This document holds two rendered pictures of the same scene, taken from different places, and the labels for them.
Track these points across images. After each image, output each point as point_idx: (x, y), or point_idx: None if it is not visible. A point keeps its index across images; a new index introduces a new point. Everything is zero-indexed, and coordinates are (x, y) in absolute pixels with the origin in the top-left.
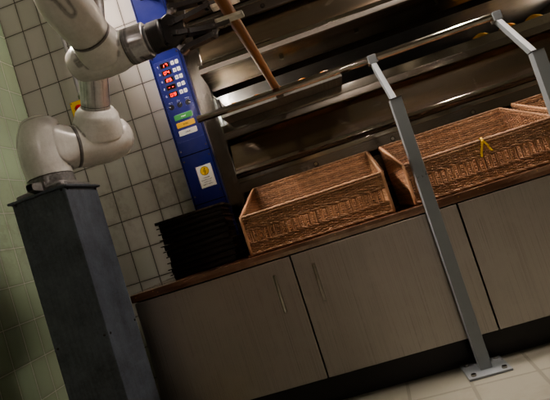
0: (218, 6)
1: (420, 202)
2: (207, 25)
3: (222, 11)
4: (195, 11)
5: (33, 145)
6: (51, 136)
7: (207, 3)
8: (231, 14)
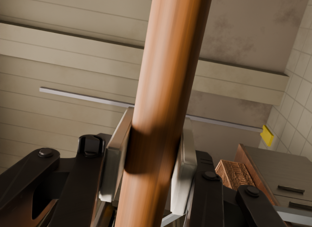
0: (184, 60)
1: None
2: (202, 195)
3: (175, 120)
4: (80, 201)
5: None
6: None
7: (99, 139)
8: (185, 129)
